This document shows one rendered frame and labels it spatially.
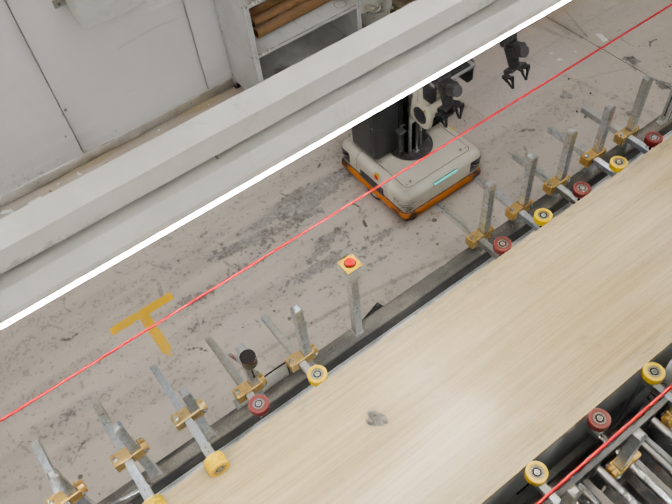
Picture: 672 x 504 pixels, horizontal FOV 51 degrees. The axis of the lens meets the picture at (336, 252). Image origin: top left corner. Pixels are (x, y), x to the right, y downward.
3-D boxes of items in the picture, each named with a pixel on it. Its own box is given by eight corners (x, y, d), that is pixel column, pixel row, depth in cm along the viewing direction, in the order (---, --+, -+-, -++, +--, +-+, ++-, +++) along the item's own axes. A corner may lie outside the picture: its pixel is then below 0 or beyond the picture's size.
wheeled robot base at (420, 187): (339, 166, 460) (336, 139, 440) (413, 122, 480) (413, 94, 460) (405, 227, 425) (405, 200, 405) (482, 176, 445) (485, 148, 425)
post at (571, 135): (549, 200, 349) (567, 129, 310) (554, 197, 350) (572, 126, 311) (554, 204, 347) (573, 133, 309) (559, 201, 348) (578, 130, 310)
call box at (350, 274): (338, 273, 272) (337, 262, 266) (352, 264, 274) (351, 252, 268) (349, 285, 268) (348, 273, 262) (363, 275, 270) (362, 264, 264)
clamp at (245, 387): (233, 395, 280) (231, 390, 276) (261, 376, 284) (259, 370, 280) (241, 405, 277) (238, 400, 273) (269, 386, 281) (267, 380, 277)
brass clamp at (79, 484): (49, 503, 249) (43, 499, 245) (84, 480, 253) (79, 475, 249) (56, 517, 246) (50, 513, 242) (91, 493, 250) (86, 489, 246)
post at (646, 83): (618, 150, 362) (643, 76, 324) (622, 147, 363) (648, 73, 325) (623, 154, 360) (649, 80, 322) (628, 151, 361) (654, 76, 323)
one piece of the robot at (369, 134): (350, 155, 447) (341, 46, 380) (416, 116, 463) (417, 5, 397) (383, 184, 429) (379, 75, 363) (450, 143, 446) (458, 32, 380)
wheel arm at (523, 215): (473, 183, 342) (474, 177, 339) (478, 179, 343) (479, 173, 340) (539, 236, 320) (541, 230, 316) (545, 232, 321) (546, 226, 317)
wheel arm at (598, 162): (546, 133, 356) (547, 127, 353) (551, 130, 357) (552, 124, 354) (614, 181, 334) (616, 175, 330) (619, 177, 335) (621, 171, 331)
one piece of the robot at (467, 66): (416, 94, 369) (416, 61, 352) (455, 72, 378) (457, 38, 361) (436, 110, 361) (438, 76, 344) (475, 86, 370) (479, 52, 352)
